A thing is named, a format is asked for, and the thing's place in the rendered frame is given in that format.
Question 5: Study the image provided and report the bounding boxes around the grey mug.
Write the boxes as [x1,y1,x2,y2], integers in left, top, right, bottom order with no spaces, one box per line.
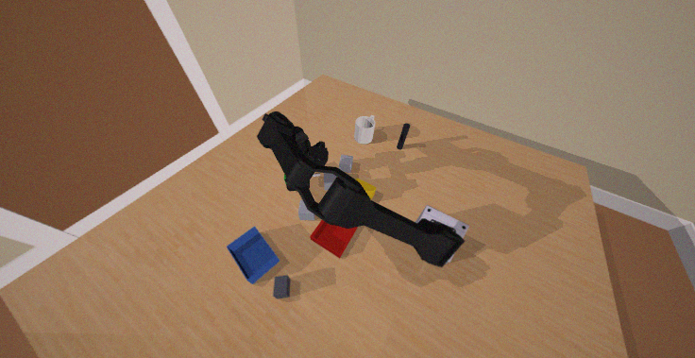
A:
[354,115,376,145]

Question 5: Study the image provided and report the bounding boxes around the blue open bin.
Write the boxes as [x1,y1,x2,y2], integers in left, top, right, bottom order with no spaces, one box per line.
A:
[226,226,280,284]

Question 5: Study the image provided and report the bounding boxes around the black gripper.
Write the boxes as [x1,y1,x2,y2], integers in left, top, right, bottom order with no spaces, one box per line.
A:
[286,140,310,191]

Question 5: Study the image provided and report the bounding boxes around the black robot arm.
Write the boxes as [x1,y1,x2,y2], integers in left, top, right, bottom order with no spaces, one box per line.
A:
[257,111,465,268]

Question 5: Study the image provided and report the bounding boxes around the black cylinder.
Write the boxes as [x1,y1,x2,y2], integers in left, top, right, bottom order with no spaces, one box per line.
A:
[397,123,410,149]

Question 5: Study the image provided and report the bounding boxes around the red tray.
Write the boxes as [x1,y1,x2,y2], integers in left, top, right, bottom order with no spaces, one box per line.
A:
[310,220,358,258]

